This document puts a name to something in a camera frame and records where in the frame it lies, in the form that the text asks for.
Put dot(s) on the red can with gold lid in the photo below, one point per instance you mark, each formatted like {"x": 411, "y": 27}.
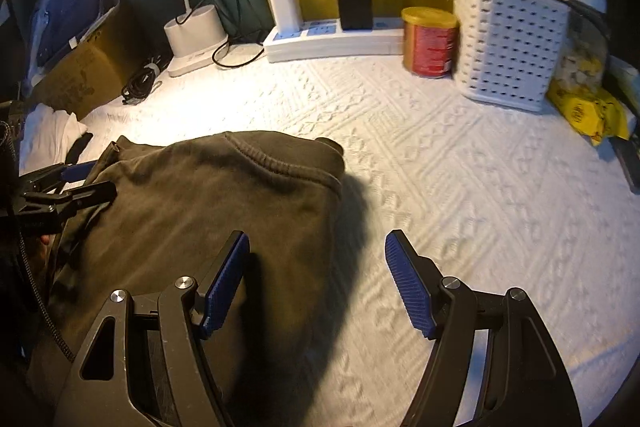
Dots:
{"x": 430, "y": 47}

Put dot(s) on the cardboard box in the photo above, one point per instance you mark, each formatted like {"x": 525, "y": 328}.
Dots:
{"x": 85, "y": 77}

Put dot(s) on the white charger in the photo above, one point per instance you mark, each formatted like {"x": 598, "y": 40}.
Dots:
{"x": 286, "y": 9}

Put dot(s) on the yellow snack packet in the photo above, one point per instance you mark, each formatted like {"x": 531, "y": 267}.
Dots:
{"x": 590, "y": 112}

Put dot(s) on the brown t-shirt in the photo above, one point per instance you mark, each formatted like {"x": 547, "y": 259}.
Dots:
{"x": 200, "y": 187}

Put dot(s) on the white power strip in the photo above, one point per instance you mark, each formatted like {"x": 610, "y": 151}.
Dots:
{"x": 325, "y": 42}

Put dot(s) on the clear plastic wrap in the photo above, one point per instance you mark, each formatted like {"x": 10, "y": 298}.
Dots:
{"x": 42, "y": 19}

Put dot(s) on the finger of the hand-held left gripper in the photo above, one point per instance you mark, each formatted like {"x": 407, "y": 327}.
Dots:
{"x": 80, "y": 170}
{"x": 85, "y": 196}

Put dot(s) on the glass jar with white lid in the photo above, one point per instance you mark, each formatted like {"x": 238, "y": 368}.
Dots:
{"x": 580, "y": 62}

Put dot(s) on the black phone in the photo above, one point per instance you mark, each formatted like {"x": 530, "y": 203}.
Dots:
{"x": 630, "y": 167}

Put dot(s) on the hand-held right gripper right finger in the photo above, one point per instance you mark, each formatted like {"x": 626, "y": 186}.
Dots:
{"x": 407, "y": 292}

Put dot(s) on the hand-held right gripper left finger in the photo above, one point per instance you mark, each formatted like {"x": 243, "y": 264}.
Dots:
{"x": 225, "y": 287}

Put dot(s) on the black charger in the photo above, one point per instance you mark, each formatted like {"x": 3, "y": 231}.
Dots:
{"x": 354, "y": 2}

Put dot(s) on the white garment with black trim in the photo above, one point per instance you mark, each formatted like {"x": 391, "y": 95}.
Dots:
{"x": 50, "y": 127}

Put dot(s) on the white perforated basket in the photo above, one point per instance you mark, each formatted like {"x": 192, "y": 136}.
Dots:
{"x": 505, "y": 42}

